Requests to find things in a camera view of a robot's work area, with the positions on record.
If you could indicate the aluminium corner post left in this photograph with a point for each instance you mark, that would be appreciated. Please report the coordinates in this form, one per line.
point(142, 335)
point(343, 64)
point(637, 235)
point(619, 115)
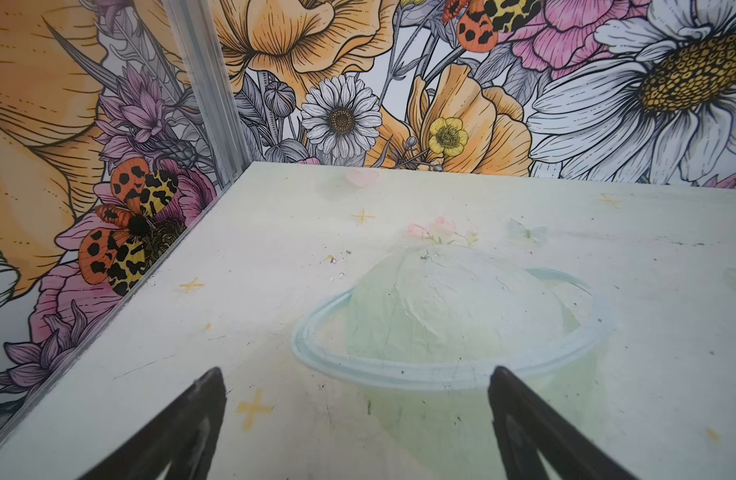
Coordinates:
point(199, 43)

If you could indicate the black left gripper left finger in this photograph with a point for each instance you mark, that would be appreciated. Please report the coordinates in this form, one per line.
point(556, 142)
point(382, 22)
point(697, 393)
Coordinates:
point(178, 443)

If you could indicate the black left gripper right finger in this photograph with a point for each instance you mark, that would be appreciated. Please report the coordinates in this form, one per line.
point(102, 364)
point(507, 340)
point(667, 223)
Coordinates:
point(531, 433)

